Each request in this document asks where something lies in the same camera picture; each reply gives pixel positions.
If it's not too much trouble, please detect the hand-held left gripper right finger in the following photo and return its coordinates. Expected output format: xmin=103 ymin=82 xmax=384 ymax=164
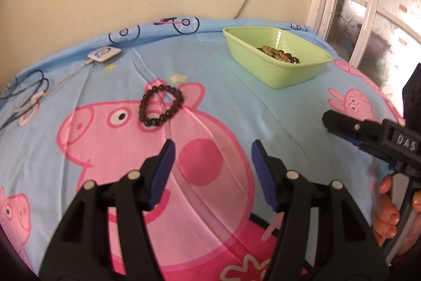
xmin=251 ymin=139 xmax=390 ymax=281

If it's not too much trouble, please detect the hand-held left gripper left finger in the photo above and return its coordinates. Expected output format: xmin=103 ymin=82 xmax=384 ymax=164
xmin=39 ymin=138 xmax=176 ymax=281

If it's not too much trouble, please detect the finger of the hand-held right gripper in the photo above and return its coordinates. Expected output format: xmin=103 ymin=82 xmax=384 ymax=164
xmin=332 ymin=129 xmax=401 ymax=170
xmin=322 ymin=109 xmax=387 ymax=146

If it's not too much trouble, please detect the dark round bead bracelet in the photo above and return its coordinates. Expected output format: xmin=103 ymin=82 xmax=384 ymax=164
xmin=139 ymin=84 xmax=185 ymax=128

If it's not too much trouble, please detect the light green plastic basin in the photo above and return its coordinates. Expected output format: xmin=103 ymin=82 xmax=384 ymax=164
xmin=223 ymin=26 xmax=333 ymax=90

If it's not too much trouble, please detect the yellow crystal bead bracelet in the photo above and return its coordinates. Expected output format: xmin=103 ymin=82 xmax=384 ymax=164
xmin=257 ymin=45 xmax=290 ymax=62

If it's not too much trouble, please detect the person's right hand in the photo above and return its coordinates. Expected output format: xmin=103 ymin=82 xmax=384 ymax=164
xmin=372 ymin=175 xmax=401 ymax=248

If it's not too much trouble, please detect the blue cartoon pig bedsheet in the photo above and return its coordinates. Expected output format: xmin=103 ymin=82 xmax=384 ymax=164
xmin=0 ymin=17 xmax=407 ymax=281

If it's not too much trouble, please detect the small white square device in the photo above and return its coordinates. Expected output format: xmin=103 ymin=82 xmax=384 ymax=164
xmin=87 ymin=47 xmax=123 ymax=66

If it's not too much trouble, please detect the white device cable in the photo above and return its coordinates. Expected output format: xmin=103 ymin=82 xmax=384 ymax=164
xmin=10 ymin=60 xmax=93 ymax=114

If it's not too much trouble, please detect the thin black cable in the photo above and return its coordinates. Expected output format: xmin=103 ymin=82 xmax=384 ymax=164
xmin=0 ymin=70 xmax=50 ymax=130

